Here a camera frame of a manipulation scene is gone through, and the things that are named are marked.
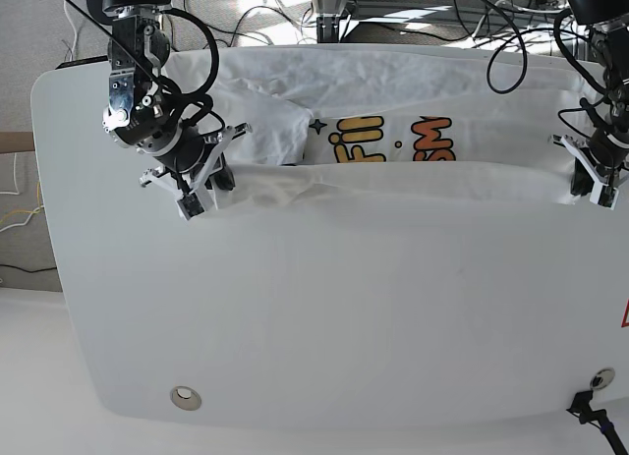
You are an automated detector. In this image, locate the silver table grommet left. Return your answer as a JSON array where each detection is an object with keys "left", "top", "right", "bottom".
[{"left": 170, "top": 386, "right": 202, "bottom": 412}]

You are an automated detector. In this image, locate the silver central frame post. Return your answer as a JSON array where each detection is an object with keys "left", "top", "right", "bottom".
[{"left": 312, "top": 0, "right": 358, "bottom": 44}]

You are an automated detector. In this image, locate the black clamp mount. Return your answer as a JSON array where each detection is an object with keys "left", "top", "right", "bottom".
[{"left": 567, "top": 390, "right": 628, "bottom": 455}]

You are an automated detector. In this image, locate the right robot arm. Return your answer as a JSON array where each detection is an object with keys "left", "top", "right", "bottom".
[{"left": 102, "top": 0, "right": 235, "bottom": 197}]

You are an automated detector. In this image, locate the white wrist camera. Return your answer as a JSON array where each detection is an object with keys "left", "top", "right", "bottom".
[
  {"left": 590, "top": 183, "right": 618, "bottom": 210},
  {"left": 176, "top": 189, "right": 214, "bottom": 221}
]

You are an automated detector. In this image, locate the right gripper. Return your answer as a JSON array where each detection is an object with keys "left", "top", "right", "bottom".
[{"left": 140, "top": 123, "right": 252, "bottom": 195}]

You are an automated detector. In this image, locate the red warning triangle sticker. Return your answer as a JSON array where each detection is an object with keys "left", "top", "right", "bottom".
[{"left": 621, "top": 301, "right": 629, "bottom": 328}]

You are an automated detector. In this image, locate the white printed T-shirt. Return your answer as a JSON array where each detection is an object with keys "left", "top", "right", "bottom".
[{"left": 161, "top": 44, "right": 613, "bottom": 220}]

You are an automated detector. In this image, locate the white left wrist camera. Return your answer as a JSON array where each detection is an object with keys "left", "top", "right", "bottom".
[{"left": 590, "top": 183, "right": 618, "bottom": 210}]

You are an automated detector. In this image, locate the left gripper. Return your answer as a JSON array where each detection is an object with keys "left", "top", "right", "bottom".
[{"left": 548, "top": 130, "right": 628, "bottom": 198}]

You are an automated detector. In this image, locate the silver table grommet right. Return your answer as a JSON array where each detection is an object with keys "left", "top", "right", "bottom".
[{"left": 590, "top": 368, "right": 615, "bottom": 391}]

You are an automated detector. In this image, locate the yellow cable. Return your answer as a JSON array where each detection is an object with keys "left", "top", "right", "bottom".
[{"left": 0, "top": 179, "right": 45, "bottom": 230}]

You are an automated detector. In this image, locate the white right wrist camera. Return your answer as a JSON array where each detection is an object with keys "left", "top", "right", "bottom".
[{"left": 176, "top": 189, "right": 214, "bottom": 221}]

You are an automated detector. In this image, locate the silver table grommet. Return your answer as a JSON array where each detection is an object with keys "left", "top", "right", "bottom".
[
  {"left": 590, "top": 368, "right": 615, "bottom": 391},
  {"left": 170, "top": 386, "right": 202, "bottom": 412}
]

